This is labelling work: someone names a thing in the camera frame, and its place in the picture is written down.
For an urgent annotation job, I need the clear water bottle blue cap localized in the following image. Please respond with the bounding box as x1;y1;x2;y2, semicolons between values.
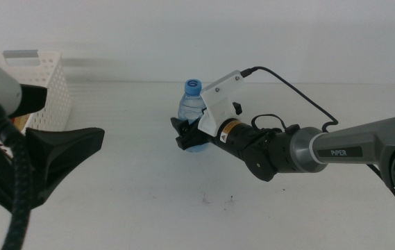
177;78;210;153

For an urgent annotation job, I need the white perforated plastic basket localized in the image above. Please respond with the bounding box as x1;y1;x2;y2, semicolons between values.
0;50;72;133

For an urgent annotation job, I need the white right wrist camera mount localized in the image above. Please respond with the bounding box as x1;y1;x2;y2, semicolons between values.
196;69;245;137

